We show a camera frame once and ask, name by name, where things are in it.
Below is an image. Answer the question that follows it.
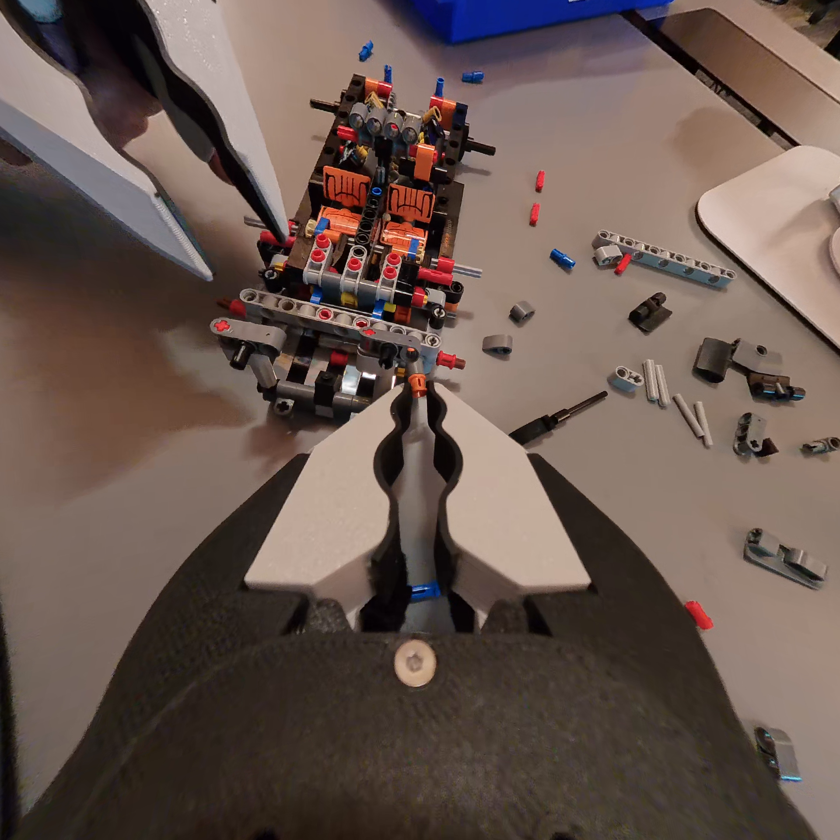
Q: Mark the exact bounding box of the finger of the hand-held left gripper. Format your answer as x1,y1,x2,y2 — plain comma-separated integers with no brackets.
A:
134,0,291,242
0,13,215,284

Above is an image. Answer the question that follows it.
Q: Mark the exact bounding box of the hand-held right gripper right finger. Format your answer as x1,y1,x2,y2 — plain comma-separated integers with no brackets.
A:
427,382,593,614

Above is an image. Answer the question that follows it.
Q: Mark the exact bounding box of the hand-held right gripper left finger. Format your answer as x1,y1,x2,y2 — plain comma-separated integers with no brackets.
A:
244,382,412,614

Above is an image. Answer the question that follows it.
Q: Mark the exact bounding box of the partly built lego car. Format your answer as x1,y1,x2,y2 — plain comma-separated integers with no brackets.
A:
209,62,496,421

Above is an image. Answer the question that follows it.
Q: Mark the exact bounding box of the black lego shaft piece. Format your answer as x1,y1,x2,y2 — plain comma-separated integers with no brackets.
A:
508,392,609,444

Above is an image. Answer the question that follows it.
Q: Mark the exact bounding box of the black lego connector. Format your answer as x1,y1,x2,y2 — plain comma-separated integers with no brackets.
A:
628,293,673,332

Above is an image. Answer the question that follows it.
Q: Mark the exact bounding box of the dark grey holed lego piece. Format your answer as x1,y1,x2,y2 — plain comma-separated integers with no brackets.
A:
733,412,780,457

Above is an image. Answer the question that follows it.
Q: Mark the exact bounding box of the black curved lego panel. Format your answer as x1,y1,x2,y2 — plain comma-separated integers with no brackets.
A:
693,337,739,383

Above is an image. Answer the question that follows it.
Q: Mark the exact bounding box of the grey lego panel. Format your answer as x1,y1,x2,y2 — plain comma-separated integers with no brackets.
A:
743,528,829,589

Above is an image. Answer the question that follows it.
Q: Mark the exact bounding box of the grey black lego panel assembly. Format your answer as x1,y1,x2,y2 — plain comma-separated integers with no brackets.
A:
731,338,807,401

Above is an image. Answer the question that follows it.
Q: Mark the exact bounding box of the long grey lego beam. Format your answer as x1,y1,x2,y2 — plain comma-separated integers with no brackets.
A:
592,230,737,290

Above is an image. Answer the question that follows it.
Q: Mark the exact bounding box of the grey two-hole lego piece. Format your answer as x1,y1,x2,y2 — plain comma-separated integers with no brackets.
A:
753,725,803,782

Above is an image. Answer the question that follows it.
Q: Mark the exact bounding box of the person's left hand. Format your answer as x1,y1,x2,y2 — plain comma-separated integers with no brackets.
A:
82,58,236,188

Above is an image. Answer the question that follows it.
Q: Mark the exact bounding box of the blue plastic bin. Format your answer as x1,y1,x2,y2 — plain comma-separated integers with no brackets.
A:
410,0,677,44

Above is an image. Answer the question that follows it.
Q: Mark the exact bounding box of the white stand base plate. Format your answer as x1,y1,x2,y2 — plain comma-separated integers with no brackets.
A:
696,146,840,349

